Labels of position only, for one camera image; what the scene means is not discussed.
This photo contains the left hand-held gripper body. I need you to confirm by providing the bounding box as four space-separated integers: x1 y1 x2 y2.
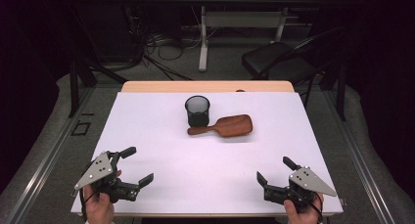
73 151 142 204

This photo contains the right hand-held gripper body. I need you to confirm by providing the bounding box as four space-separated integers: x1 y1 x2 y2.
263 165 338 214

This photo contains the brown wooden hairbrush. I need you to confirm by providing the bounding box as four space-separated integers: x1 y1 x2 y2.
187 113 254 139

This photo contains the black mesh cup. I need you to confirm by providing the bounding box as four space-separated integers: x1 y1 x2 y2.
184 95 211 128

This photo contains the person's right hand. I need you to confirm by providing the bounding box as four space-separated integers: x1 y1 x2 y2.
283 192 325 224

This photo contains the person's left hand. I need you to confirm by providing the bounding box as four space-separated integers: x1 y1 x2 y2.
82 169 122 224

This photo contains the black metal stand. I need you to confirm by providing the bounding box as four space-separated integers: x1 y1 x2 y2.
335 62 347 122
67 54 129 119

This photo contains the black folding chair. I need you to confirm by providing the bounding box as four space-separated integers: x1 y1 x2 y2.
242 26 346 88

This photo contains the desk with white legs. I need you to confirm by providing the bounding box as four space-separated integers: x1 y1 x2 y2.
179 0 329 72

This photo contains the right hand-held gripper black cable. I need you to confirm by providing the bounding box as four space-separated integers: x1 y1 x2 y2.
306 193 325 224

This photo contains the hand-held gripper black cable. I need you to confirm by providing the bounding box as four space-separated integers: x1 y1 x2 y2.
78 184 99 222
306 193 325 224

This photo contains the left hand-held gripper black cable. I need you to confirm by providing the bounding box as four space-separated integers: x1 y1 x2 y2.
78 184 99 222

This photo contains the aluminium floor rail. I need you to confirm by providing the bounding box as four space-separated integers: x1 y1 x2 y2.
322 86 396 224
6 86 96 224

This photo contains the tangle of floor cables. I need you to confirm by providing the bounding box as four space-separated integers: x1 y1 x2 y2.
130 5 204 81

